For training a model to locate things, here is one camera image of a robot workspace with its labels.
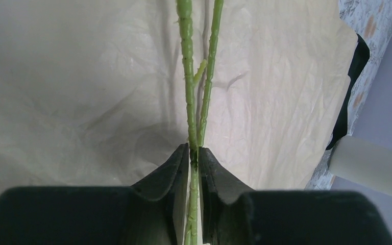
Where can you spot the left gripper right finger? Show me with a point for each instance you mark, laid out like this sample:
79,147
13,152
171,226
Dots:
234,213

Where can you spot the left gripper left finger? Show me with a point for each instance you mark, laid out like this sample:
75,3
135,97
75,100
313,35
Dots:
151,211

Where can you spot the peach paper flower bouquet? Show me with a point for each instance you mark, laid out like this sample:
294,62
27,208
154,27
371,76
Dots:
93,93

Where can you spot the small pink rose stem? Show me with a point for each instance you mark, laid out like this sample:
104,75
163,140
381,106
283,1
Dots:
184,12

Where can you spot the black gold-lettered ribbon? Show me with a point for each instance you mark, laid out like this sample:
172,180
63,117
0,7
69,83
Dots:
360,59

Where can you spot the beige cylindrical vase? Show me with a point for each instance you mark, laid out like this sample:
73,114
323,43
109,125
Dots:
364,163

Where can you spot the peach orange rose stem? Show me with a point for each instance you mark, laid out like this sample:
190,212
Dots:
213,41

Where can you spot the floral patterned table mat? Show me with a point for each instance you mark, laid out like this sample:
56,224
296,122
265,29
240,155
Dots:
372,20

